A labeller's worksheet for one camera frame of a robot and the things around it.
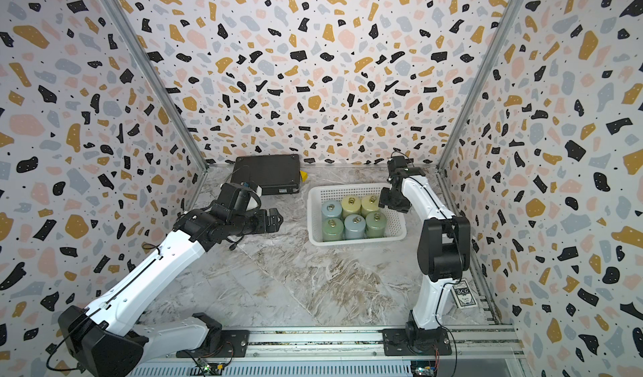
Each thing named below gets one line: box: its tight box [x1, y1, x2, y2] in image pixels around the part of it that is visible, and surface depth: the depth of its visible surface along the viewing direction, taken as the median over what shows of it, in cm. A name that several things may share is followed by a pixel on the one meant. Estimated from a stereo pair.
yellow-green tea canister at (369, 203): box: [360, 194, 381, 217], surface depth 99 cm
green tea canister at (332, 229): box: [321, 216, 345, 242], surface depth 92 cm
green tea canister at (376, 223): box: [365, 210, 388, 238], surface depth 94 cm
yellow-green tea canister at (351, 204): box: [340, 194, 362, 217], surface depth 99 cm
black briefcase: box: [231, 154, 301, 196], surface depth 120 cm
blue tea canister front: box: [344, 213, 366, 240], surface depth 94 cm
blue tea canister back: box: [321, 199, 343, 223], surface depth 97 cm
